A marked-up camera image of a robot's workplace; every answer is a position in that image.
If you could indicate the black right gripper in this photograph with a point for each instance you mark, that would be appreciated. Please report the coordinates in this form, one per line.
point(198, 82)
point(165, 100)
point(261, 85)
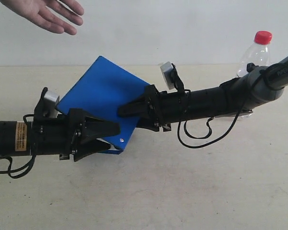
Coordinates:
point(157, 110)

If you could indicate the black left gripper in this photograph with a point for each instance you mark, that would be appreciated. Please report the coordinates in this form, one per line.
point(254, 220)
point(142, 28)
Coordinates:
point(75, 134)

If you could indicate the blue file folder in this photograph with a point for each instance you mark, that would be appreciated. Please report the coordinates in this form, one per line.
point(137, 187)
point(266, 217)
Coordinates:
point(101, 91)

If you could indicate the clear water bottle red cap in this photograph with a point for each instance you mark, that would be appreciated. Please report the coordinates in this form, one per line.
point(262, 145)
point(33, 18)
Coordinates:
point(254, 59)

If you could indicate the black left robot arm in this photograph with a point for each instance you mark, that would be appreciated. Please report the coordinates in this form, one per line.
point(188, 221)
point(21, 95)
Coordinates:
point(15, 138)

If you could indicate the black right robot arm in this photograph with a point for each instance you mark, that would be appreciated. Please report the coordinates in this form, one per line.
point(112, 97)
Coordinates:
point(261, 84)

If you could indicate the person's bare hand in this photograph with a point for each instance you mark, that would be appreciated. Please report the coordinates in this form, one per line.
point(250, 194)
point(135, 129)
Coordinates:
point(55, 16)

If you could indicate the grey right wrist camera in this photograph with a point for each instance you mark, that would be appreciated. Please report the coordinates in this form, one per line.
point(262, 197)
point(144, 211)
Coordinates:
point(171, 77)

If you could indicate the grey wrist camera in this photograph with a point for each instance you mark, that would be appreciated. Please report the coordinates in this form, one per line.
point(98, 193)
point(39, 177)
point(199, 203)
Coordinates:
point(171, 77)
point(46, 106)

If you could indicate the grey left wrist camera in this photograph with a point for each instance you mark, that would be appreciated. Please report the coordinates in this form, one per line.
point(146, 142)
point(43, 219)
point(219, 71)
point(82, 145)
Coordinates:
point(46, 106)

